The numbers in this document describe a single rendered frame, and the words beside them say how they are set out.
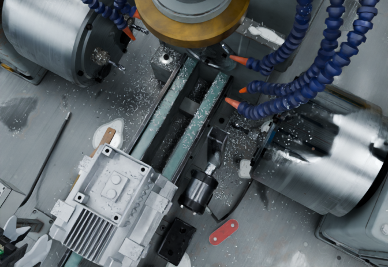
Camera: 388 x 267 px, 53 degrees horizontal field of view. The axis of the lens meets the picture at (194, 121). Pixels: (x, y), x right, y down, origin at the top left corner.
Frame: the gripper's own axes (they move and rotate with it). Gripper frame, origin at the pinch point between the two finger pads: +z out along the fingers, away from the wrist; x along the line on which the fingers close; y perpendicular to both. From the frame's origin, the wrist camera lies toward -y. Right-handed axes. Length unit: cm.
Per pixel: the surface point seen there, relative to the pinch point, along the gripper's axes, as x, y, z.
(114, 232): -9.6, 2.2, 10.0
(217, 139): -19.6, 28.6, 7.3
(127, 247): -12.9, 0.2, 11.0
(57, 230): 0.0, -2.1, 7.6
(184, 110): -5, 18, 48
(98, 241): -7.9, -0.3, 8.7
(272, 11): -15, 50, 41
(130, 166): -6.3, 13.7, 14.2
